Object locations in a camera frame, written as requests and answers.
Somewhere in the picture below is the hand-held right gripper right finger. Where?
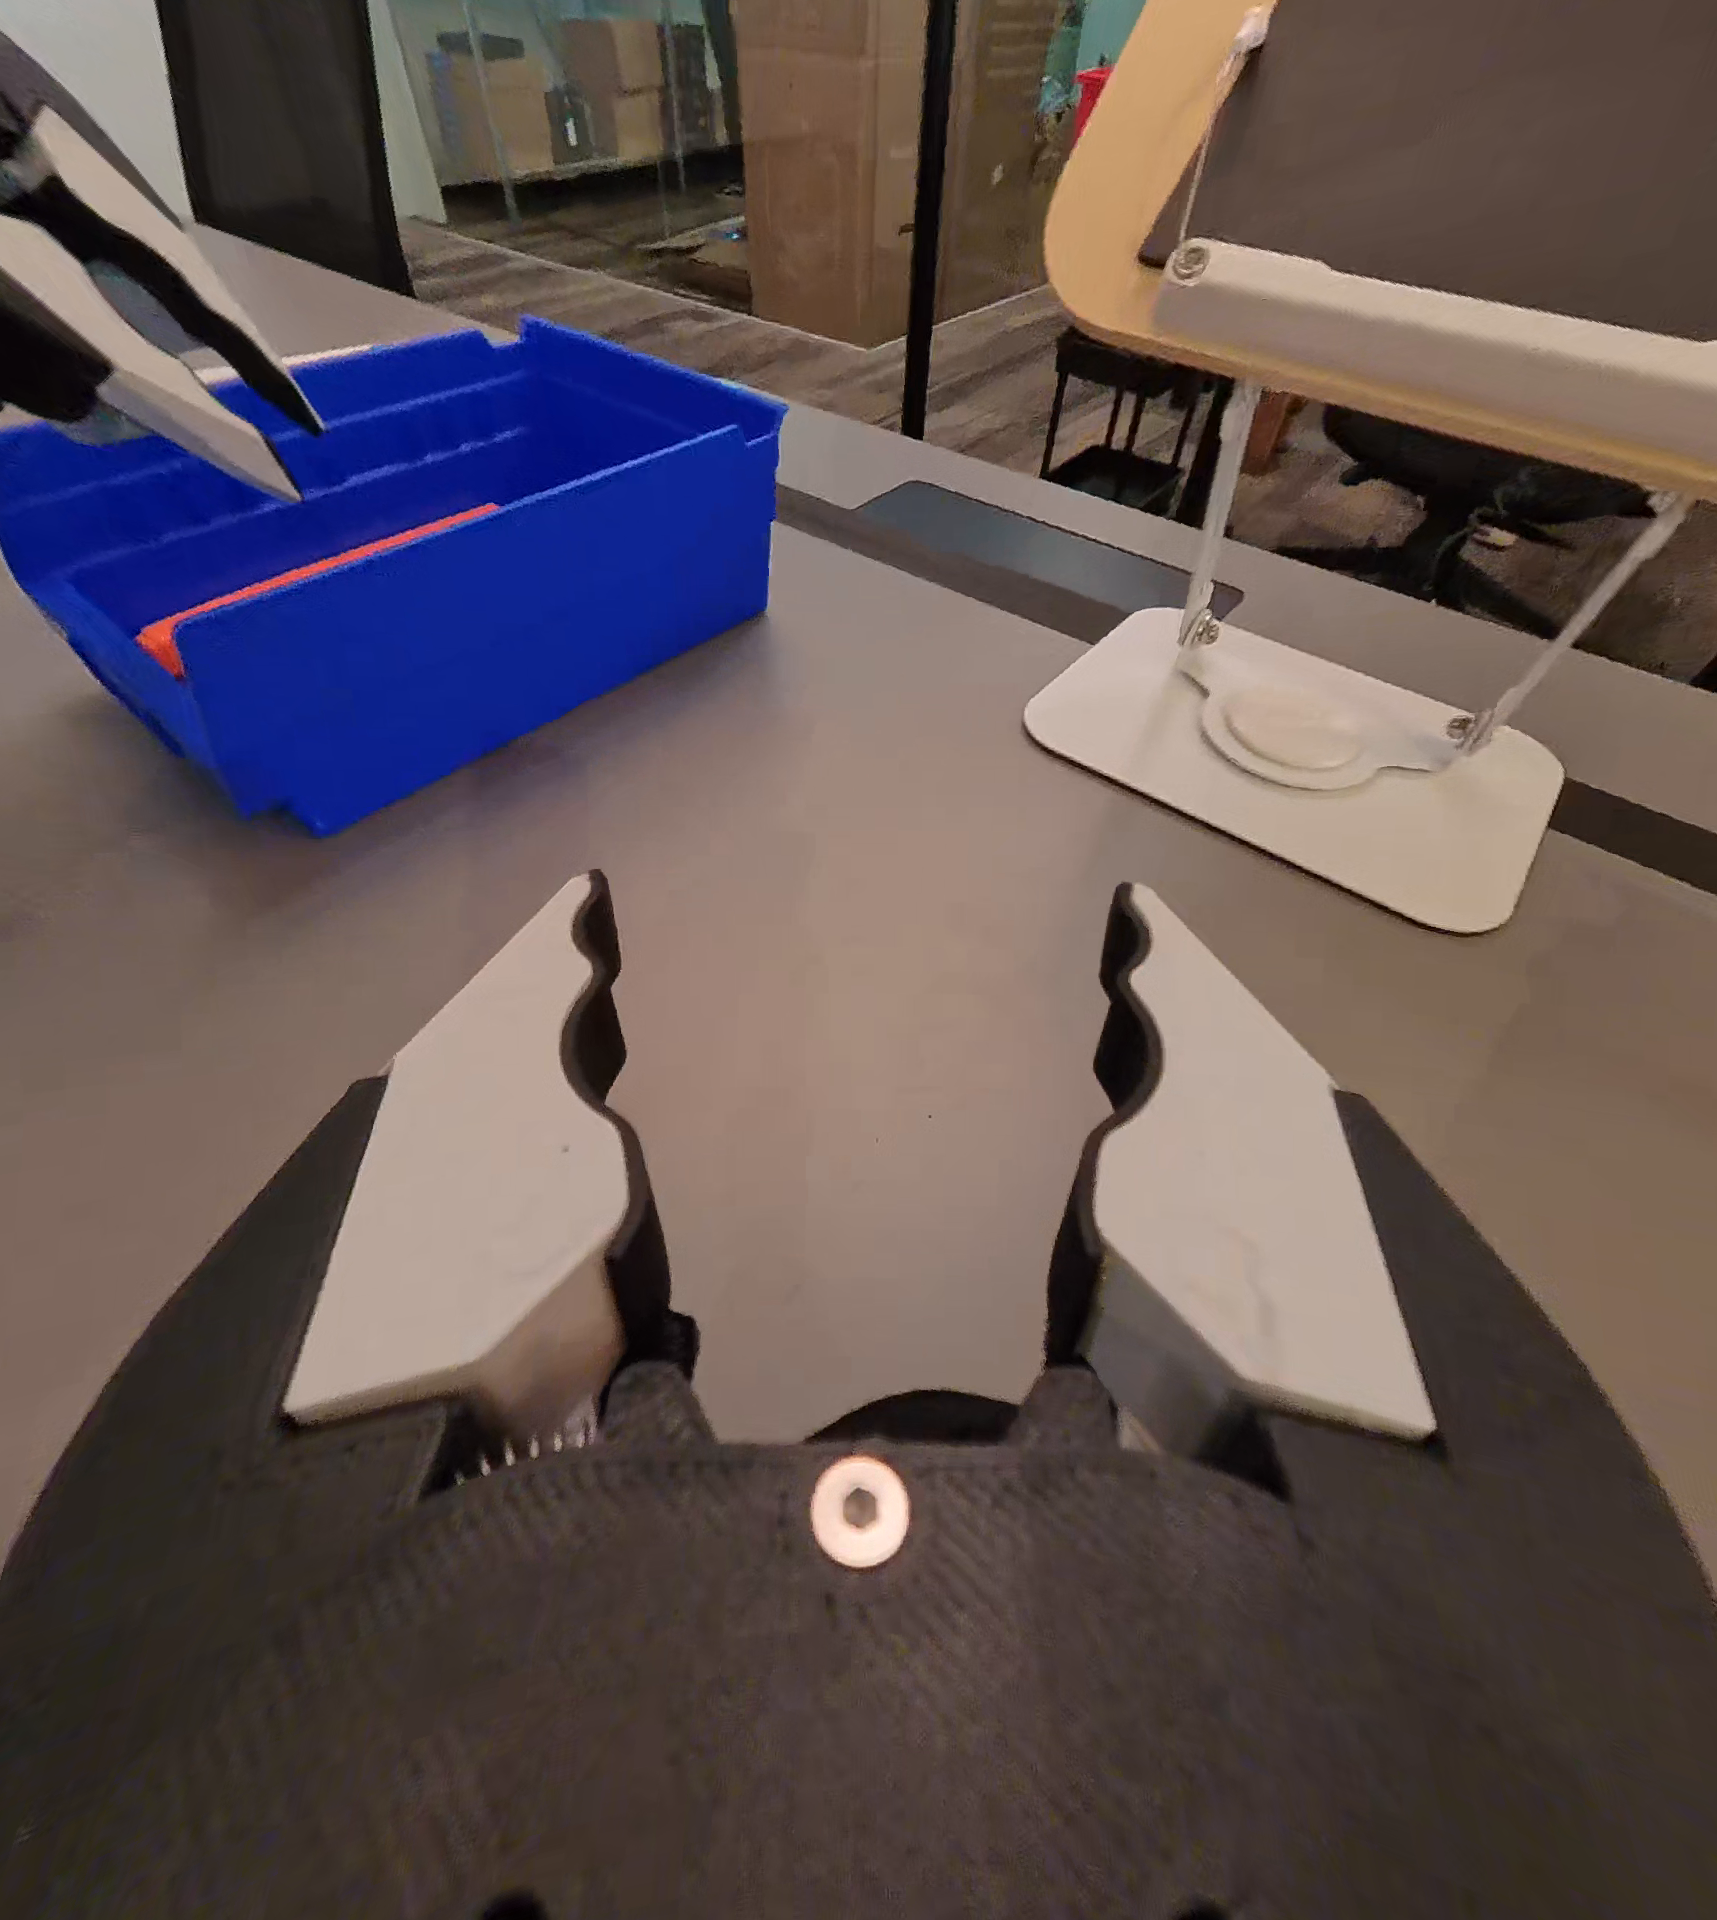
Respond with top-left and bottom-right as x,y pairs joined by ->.
1057,881 -> 1448,1449

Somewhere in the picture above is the black round-top pole stand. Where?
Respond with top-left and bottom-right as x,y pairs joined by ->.
896,0 -> 971,443

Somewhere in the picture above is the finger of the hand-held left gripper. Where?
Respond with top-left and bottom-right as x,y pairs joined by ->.
0,201 -> 308,507
15,109 -> 334,436

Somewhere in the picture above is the blue plastic bin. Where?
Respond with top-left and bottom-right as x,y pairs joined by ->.
0,315 -> 787,841

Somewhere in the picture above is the white board stand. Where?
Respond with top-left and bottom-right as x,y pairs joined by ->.
1023,237 -> 1705,936

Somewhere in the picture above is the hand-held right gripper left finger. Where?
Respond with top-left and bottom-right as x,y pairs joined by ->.
283,872 -> 690,1427

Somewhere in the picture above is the black office chair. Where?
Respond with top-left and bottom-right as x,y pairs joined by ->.
153,0 -> 418,300

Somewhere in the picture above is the large cardboard box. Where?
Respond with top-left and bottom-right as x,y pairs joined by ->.
731,0 -> 938,352

